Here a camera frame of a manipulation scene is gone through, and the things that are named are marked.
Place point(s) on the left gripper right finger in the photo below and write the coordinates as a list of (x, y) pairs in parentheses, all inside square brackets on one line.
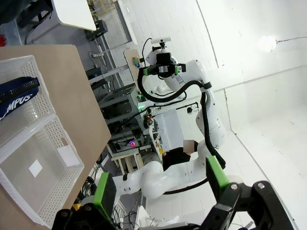
[(230, 196)]

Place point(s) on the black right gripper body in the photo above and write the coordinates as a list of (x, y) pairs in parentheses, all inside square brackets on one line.
[(164, 69)]

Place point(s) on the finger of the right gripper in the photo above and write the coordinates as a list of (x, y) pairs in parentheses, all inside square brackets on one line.
[(146, 71), (180, 68)]

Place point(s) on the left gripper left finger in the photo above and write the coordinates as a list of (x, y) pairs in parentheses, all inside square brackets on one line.
[(105, 194)]

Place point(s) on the navy CAMPUS pencil pouch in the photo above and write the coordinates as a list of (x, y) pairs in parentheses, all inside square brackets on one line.
[(14, 103)]

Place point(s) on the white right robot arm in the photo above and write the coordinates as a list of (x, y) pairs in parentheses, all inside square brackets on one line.
[(156, 182)]

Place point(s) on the wooden board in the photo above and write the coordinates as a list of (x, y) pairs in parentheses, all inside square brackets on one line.
[(130, 55)]

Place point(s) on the metal equipment rack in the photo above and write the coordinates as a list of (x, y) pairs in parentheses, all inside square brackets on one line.
[(120, 95)]

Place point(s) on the wooden stool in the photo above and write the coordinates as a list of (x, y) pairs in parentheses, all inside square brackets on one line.
[(127, 157)]

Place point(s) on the white power strip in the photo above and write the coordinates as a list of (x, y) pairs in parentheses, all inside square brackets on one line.
[(98, 55)]

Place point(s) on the white control cabinet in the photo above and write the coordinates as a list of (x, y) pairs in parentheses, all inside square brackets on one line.
[(170, 129)]

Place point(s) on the seated person in black top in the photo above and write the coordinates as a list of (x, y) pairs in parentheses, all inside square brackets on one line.
[(177, 157)]

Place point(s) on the white plastic basket with label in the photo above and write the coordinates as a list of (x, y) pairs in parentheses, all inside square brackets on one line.
[(48, 148)]

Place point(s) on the round ceiling light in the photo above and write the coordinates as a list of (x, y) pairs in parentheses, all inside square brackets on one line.
[(267, 43)]

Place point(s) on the white table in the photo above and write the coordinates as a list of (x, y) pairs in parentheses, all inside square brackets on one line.
[(72, 12)]

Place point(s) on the white perforated plastic basket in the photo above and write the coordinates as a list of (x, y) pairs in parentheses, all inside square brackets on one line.
[(40, 103)]

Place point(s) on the clear plastic storage bin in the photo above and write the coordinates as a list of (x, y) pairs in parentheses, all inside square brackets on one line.
[(12, 33)]

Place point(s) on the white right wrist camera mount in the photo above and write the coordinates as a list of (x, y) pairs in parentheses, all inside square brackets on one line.
[(163, 58)]

